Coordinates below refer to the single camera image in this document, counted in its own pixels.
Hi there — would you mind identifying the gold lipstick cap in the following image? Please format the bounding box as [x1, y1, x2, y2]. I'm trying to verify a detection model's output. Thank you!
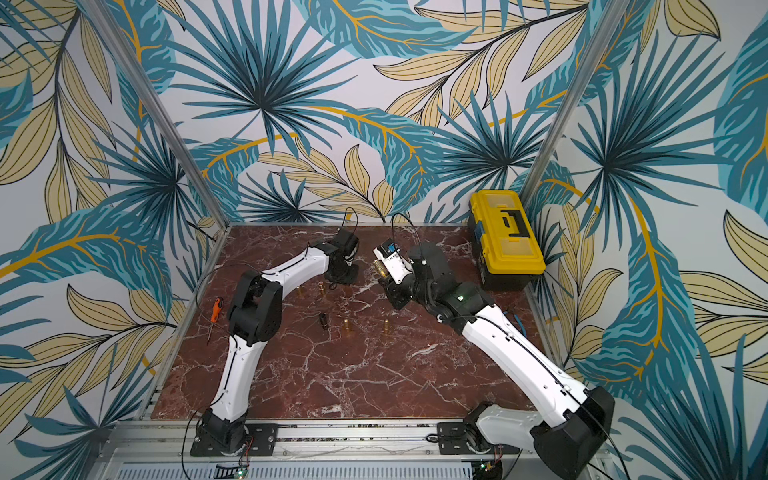
[373, 260, 390, 282]

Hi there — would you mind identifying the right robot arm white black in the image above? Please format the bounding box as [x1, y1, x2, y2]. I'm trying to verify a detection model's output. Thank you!
[374, 240, 615, 479]

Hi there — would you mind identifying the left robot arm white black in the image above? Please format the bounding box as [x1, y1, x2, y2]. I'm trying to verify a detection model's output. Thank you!
[198, 228, 359, 452]

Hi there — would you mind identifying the yellow black toolbox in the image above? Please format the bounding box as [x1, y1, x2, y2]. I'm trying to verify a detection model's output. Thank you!
[468, 190, 546, 292]

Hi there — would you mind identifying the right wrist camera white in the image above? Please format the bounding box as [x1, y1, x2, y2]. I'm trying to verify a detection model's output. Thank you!
[373, 239, 413, 283]

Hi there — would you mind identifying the blue handled tool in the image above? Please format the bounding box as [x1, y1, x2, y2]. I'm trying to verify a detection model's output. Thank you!
[504, 311, 527, 336]

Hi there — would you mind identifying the orange handled screwdriver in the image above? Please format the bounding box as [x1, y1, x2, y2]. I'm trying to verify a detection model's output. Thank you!
[206, 297, 223, 344]

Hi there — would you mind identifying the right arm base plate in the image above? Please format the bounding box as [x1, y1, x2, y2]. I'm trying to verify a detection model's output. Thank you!
[426, 421, 520, 455]

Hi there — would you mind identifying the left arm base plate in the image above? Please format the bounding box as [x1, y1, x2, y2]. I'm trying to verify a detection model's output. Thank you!
[189, 422, 278, 459]

